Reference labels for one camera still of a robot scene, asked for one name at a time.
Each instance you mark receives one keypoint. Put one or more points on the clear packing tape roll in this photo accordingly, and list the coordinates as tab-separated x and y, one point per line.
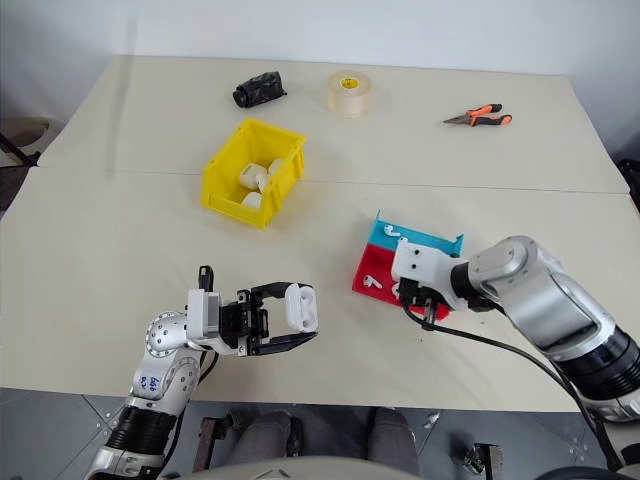
350	94

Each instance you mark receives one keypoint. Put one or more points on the yellow plastic bin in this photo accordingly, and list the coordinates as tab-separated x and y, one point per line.
230	165

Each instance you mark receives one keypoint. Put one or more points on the white earbud case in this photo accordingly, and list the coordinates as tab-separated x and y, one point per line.
251	174
263	185
275	167
301	309
251	200

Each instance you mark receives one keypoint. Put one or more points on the blue earbud tray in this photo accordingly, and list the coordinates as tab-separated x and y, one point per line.
425	241

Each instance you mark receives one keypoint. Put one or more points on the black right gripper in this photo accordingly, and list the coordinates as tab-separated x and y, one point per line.
419	294

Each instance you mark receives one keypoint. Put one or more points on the black rolled plastic bag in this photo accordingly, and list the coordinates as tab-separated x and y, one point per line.
259	90

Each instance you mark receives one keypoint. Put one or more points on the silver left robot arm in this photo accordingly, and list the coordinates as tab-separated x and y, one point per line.
165	362

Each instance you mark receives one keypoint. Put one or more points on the black stand leg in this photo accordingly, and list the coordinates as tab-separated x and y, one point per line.
17	145

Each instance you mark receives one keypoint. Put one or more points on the closed white earbud case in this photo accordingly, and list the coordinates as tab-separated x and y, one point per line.
275	167
263	185
251	174
251	200

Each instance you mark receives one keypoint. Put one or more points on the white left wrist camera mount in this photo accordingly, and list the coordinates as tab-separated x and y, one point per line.
201	316

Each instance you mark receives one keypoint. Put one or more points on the grey rounded shape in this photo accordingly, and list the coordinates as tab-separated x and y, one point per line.
265	437
392	440

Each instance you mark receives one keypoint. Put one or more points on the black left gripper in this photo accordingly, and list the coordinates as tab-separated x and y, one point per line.
235	322

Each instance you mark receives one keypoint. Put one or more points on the red earbud tray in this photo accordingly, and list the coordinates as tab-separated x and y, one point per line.
375	265

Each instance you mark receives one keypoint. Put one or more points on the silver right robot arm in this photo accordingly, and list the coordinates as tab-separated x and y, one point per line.
550	300

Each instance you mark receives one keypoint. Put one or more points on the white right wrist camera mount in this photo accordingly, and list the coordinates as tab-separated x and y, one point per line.
420	265

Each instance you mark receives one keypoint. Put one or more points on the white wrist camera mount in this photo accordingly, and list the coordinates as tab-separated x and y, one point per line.
201	316
420	265

